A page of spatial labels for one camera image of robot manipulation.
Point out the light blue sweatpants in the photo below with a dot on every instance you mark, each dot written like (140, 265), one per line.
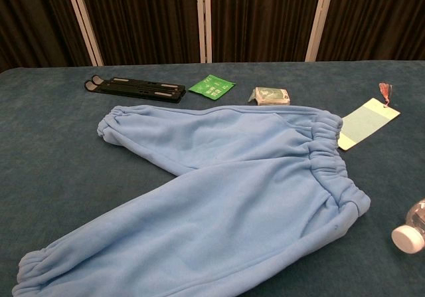
(199, 210)

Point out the small white tissue pack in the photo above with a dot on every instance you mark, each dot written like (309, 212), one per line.
(270, 96)

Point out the pale card with tassel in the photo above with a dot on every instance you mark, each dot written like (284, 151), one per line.
(365, 121)

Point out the clear bottle with white cap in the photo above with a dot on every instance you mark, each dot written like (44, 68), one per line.
(405, 238)

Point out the black folding laptop stand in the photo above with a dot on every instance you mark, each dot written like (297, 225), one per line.
(139, 87)

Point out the green sachet packet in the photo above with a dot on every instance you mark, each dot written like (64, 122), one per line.
(212, 87)

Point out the dark curtain partition panel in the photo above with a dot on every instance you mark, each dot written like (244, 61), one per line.
(375, 18)
(33, 18)
(142, 18)
(265, 18)

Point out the blue felt table cover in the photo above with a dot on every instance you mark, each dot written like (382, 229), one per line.
(50, 160)

